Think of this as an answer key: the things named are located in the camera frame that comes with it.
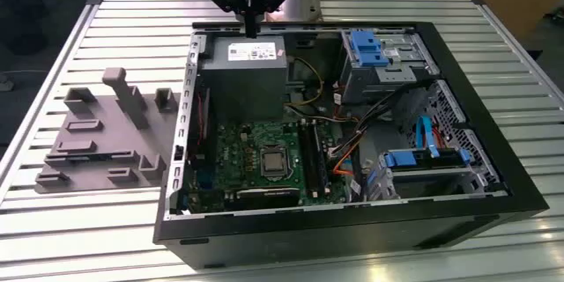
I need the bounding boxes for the RAM slot white latches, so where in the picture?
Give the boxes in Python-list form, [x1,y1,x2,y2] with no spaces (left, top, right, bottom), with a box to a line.
[300,120,320,197]

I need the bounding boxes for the white power supply label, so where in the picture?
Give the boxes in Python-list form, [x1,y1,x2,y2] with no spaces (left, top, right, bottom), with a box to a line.
[227,42,279,62]

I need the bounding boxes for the large blue plastic latch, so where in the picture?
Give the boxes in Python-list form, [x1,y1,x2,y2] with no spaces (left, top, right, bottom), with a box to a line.
[351,32,382,53]

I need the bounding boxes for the grey power supply unit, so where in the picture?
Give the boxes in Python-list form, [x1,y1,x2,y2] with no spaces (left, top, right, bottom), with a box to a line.
[200,34,290,124]

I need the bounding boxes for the small blue plastic latch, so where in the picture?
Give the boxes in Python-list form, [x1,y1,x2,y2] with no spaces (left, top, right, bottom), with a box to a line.
[359,51,390,67]

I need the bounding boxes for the grey metal drive cage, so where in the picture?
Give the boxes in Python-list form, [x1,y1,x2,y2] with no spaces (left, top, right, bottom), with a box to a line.
[339,30,442,104]

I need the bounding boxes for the black office chair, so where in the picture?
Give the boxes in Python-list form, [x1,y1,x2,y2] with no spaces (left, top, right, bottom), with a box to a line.
[0,0,50,57]

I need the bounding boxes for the grey parts rack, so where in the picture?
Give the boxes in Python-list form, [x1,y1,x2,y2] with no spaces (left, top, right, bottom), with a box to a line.
[34,67,184,194]

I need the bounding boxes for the silver CPU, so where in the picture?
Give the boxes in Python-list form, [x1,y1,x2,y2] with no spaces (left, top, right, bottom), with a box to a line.
[263,153,286,170]

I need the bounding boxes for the green motherboard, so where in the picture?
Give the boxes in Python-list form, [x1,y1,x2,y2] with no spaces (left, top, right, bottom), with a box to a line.
[188,120,354,212]

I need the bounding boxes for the metal socket cover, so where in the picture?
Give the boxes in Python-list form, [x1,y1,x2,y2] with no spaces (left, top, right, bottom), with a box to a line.
[259,145,292,179]

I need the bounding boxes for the grey chair base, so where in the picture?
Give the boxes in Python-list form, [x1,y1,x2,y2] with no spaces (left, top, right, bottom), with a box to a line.
[0,69,15,93]

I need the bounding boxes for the blue board connector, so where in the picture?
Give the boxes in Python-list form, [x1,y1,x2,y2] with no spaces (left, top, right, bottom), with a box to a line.
[198,170,214,190]

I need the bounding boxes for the hard disk in blue carrier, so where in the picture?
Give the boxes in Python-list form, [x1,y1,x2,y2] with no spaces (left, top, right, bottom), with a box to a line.
[384,149,472,169]

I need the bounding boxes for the black graphics card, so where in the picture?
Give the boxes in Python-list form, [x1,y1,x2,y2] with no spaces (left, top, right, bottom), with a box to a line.
[223,186,306,212]

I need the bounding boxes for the grey metal disk bay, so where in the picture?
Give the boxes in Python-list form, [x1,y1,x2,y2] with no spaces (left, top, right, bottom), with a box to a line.
[379,148,508,199]

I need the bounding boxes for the black PC case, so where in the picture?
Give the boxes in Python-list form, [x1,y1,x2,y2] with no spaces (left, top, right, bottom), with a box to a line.
[152,20,551,269]

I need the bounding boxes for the yellow black power wire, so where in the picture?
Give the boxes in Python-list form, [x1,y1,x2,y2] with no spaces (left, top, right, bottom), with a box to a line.
[284,56,326,108]

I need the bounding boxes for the thin red wire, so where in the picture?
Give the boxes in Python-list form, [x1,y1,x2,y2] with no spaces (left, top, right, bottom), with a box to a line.
[196,90,208,141]

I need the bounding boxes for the black white wire bundle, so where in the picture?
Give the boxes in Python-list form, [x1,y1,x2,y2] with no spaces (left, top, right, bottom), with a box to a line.
[284,105,359,123]

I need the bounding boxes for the black cable bundle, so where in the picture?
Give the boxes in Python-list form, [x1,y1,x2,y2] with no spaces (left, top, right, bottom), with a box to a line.
[330,83,424,160]

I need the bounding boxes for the grey white wire bundle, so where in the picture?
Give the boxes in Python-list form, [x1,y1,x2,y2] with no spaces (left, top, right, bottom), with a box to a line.
[328,129,368,159]

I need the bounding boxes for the blue flat data wire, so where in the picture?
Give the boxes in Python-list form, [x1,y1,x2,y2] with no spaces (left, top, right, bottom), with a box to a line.
[415,115,442,159]

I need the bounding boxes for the orange red wires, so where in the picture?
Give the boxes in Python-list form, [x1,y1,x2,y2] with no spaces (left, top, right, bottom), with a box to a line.
[332,145,367,176]

